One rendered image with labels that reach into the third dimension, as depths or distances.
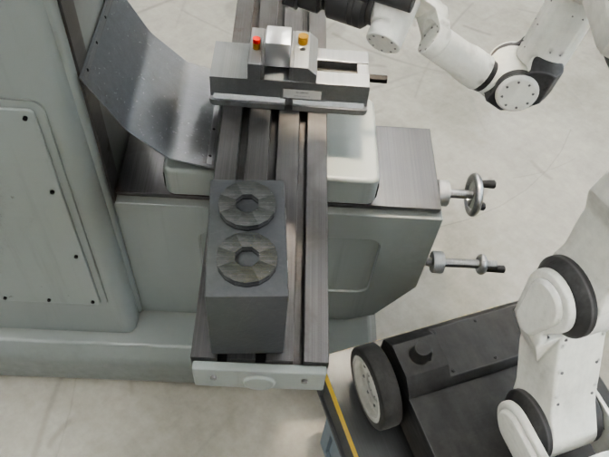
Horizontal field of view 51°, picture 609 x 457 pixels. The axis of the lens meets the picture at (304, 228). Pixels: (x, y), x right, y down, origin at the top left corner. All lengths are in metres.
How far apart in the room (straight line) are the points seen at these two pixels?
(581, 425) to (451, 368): 0.30
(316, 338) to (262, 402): 0.98
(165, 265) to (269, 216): 0.82
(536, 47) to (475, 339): 0.68
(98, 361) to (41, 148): 0.82
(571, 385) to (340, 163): 0.67
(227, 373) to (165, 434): 0.97
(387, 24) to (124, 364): 1.28
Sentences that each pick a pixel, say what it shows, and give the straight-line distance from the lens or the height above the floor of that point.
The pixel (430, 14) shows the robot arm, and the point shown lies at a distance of 1.24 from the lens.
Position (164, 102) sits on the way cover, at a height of 0.92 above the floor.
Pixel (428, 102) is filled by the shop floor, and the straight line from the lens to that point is 2.96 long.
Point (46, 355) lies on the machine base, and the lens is 2.05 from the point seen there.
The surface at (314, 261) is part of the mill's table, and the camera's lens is 1.17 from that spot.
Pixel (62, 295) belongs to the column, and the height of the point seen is 0.39.
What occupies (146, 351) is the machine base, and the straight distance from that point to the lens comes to 1.95.
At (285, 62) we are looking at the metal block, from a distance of 1.40.
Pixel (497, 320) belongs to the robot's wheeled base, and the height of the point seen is 0.59.
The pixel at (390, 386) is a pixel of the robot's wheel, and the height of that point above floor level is 0.59.
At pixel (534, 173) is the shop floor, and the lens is 2.81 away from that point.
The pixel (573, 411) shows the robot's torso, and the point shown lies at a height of 0.76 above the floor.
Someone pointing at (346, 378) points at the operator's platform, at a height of 0.40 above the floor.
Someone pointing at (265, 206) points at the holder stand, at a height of 1.14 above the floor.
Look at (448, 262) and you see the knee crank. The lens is 1.74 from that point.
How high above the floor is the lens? 1.91
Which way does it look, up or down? 53 degrees down
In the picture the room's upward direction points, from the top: 6 degrees clockwise
